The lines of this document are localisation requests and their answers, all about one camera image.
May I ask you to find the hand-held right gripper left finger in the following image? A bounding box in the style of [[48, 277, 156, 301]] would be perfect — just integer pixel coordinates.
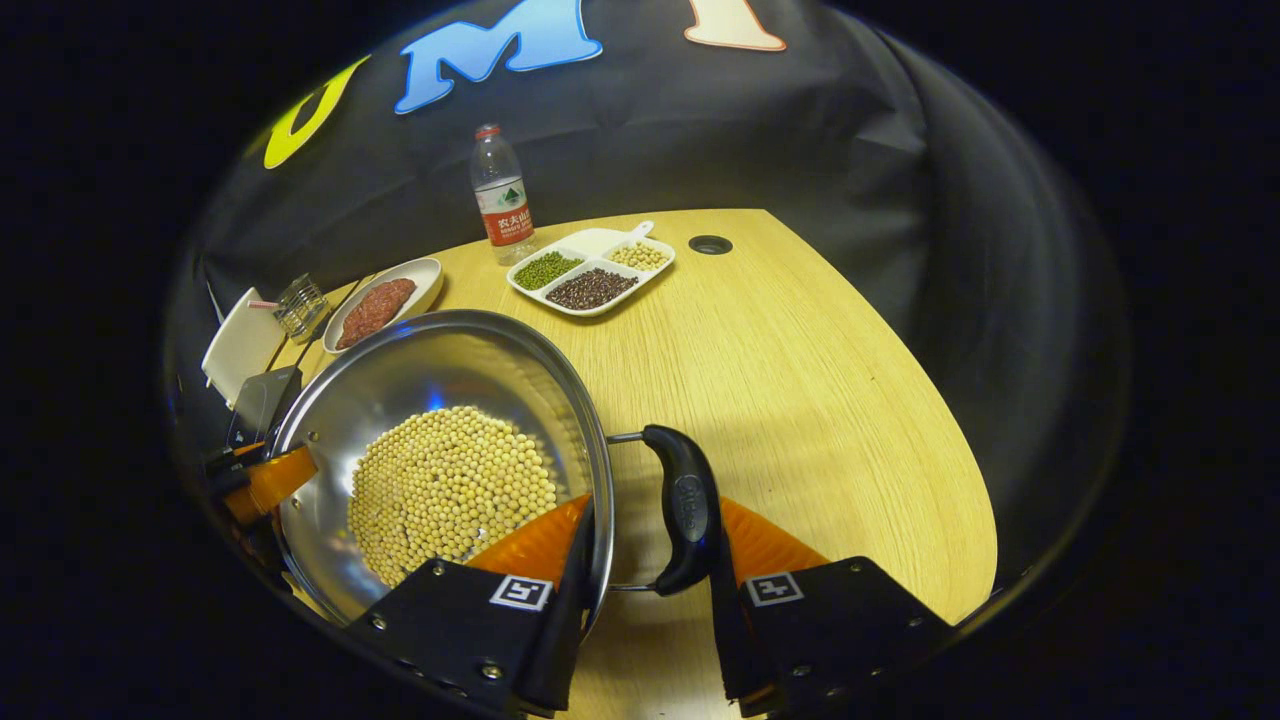
[[345, 495, 598, 716]]

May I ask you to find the wire utensil holder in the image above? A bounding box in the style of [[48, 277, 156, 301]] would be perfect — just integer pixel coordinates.
[[272, 273, 331, 344]]

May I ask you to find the plastic water bottle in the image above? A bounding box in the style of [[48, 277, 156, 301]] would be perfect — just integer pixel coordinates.
[[470, 123, 538, 266]]

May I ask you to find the brown meat piece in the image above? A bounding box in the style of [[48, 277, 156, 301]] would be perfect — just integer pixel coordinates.
[[365, 278, 418, 321], [335, 300, 386, 351]]

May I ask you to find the white toaster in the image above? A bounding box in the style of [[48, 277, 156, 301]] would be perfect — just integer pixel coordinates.
[[201, 288, 286, 409]]

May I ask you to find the stainless steel pot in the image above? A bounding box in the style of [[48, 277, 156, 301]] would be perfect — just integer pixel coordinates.
[[268, 308, 723, 641]]

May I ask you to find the pile of dark beans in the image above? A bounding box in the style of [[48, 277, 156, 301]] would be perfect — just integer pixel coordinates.
[[546, 268, 639, 311]]

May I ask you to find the pile of soybeans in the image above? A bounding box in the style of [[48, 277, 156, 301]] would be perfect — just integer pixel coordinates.
[[347, 405, 561, 589]]

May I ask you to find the white divided dish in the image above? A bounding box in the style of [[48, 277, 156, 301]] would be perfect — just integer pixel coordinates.
[[506, 221, 677, 319]]

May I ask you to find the pile of green beans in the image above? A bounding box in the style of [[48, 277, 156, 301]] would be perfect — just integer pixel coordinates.
[[513, 251, 584, 292]]

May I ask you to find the small pile of yellow beans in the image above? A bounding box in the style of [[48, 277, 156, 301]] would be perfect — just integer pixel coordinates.
[[609, 241, 671, 272]]

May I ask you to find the white oval plate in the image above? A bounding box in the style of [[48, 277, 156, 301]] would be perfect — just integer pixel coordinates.
[[322, 257, 445, 355]]

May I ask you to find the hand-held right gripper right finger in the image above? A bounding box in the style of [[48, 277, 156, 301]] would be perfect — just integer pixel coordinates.
[[705, 495, 956, 719]]

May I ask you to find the black induction cooktop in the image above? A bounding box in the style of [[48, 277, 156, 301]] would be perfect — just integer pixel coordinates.
[[226, 365, 303, 451]]

